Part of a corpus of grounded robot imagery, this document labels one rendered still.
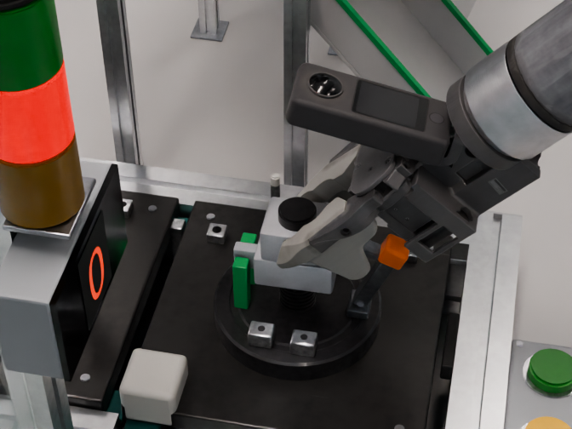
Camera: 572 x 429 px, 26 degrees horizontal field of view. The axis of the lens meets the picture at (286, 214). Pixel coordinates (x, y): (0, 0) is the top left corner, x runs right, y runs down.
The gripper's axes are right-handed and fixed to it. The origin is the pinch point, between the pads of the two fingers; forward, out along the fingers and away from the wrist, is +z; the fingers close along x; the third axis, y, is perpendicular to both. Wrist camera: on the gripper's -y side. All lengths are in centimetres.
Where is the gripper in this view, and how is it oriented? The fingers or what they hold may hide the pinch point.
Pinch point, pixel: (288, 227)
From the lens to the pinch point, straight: 97.6
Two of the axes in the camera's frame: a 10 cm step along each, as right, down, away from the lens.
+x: 2.0, -6.9, 7.0
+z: -6.4, 4.5, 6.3
